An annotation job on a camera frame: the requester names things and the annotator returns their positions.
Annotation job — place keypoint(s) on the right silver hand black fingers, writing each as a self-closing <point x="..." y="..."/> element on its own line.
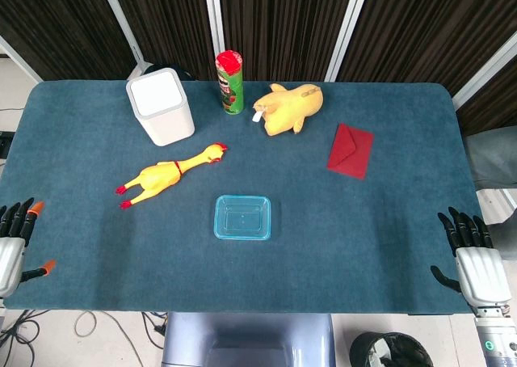
<point x="482" y="276"/>

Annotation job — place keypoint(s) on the left silver hand orange fingertips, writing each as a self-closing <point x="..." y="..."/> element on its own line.
<point x="10" y="258"/>

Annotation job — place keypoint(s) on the teal container lid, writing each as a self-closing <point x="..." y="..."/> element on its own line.
<point x="220" y="203"/>

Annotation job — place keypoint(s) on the clear plastic container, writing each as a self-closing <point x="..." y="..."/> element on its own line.
<point x="242" y="221"/>

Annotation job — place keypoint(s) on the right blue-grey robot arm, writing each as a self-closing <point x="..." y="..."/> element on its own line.
<point x="497" y="338"/>

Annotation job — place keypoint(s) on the black floor power strip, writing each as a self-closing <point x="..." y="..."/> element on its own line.
<point x="5" y="144"/>

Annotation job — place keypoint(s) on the black waste bin with bag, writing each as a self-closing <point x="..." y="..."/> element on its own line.
<point x="392" y="351"/>

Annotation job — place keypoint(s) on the grey upholstered seat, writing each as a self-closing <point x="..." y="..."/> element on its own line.
<point x="493" y="157"/>

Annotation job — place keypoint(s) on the teal table cloth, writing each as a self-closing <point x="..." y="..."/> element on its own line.
<point x="323" y="241"/>

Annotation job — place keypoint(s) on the yellow rubber chicken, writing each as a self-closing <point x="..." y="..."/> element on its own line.
<point x="157" y="177"/>

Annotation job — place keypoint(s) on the red envelope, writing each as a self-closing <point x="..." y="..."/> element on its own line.
<point x="351" y="153"/>

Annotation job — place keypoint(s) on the white square trash bin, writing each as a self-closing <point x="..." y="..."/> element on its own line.
<point x="165" y="116"/>

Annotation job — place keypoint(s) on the blue-grey robot torso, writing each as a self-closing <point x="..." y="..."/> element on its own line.
<point x="246" y="338"/>

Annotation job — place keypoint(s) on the yellow plush chicken toy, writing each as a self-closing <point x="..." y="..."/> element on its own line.
<point x="288" y="106"/>

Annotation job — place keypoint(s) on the green Pringles can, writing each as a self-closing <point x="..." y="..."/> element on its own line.
<point x="231" y="88"/>

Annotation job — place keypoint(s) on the white partition post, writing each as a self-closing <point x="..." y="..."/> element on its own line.
<point x="18" y="62"/>
<point x="347" y="27"/>
<point x="484" y="74"/>
<point x="125" y="27"/>
<point x="214" y="15"/>

